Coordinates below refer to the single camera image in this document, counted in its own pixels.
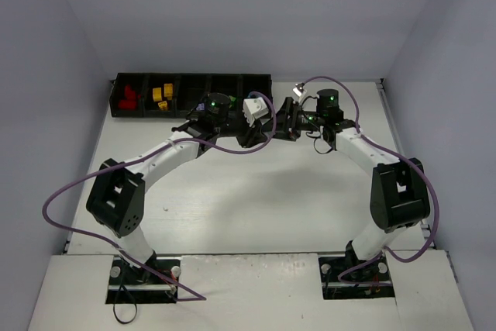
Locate black divided bin row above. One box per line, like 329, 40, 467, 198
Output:
109, 73, 273, 119

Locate red legos in bin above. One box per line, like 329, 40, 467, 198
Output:
117, 84, 139, 111

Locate orange butterfly lego block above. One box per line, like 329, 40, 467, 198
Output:
163, 83, 174, 100

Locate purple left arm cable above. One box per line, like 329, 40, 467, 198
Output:
41, 91, 278, 303

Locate small orange lego brick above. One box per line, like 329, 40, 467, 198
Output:
157, 101, 169, 111

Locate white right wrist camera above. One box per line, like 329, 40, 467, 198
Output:
292, 83, 308, 104

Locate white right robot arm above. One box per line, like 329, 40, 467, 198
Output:
275, 87, 431, 267

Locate yellow long lego brick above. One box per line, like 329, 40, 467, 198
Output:
152, 87, 163, 102

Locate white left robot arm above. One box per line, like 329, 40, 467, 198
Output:
86, 92, 274, 266

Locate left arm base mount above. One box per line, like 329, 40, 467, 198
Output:
105, 257, 177, 305

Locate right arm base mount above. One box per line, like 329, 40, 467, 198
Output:
319, 255, 395, 301

